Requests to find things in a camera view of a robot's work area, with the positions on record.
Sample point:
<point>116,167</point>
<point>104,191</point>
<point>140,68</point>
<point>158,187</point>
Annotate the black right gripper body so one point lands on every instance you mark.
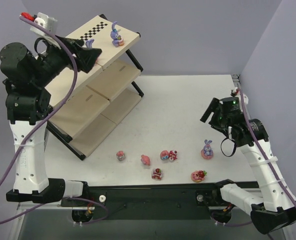
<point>211,114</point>

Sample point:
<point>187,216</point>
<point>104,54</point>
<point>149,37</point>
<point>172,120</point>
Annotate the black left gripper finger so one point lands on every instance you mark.
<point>86,58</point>
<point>74,45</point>

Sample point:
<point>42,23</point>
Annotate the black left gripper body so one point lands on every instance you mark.
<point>75,60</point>

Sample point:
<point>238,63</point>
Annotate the purple bunny holding cupcake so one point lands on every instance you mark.
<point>117,40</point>

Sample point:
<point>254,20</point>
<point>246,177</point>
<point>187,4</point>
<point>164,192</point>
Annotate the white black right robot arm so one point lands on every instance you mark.
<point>276,208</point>

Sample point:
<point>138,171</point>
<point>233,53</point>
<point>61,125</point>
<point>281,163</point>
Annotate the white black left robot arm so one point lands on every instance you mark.
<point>28,110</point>

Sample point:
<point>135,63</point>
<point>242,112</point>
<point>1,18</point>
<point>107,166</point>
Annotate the beige three-tier shelf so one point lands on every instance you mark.
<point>104,96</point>

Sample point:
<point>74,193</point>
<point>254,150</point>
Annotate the pink bear red cake toy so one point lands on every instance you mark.
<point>168,155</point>

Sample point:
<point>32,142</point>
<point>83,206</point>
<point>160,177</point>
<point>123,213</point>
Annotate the pink bear strawberry donut toy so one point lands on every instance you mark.
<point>198,176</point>

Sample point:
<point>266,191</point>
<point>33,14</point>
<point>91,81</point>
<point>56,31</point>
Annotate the pink lying figure toy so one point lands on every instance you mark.
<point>145,160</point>

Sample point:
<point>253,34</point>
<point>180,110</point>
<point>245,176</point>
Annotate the strawberry cake slice toy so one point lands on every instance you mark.
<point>157,174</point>

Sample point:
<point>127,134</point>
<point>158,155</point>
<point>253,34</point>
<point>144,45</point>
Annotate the pink figure flower wreath toy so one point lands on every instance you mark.
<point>120,155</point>

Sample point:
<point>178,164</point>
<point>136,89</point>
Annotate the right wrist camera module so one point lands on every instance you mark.
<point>237,92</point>

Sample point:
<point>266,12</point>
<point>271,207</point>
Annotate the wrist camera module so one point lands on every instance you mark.
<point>47,22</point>
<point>237,92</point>

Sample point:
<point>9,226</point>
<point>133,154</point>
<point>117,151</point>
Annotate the aluminium table frame rail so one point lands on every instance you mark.
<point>236,80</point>

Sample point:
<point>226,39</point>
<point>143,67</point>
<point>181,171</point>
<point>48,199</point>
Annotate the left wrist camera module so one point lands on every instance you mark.
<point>47,22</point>

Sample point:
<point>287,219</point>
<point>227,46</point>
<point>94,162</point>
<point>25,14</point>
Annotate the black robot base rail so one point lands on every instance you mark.
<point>193,201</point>

